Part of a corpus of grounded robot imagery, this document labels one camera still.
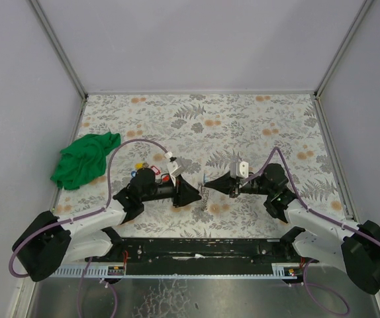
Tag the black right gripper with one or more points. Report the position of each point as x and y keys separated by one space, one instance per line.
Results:
x=235 y=187

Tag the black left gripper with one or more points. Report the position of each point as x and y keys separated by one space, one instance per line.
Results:
x=177 y=191

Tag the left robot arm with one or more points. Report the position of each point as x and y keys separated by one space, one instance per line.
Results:
x=51 y=241

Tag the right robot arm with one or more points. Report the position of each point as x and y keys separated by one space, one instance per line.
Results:
x=348 y=246

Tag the red outlined key tag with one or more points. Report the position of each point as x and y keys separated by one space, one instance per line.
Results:
x=155 y=170

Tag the floral patterned tablecloth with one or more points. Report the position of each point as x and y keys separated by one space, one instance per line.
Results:
x=208 y=132

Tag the green crumpled cloth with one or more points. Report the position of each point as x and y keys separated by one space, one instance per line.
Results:
x=84 y=160

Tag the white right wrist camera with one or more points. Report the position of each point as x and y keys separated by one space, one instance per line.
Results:
x=239 y=169

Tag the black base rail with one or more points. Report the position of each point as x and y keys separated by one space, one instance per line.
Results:
x=201 y=256

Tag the white slotted cable duct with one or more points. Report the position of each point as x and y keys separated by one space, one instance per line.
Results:
x=107 y=272

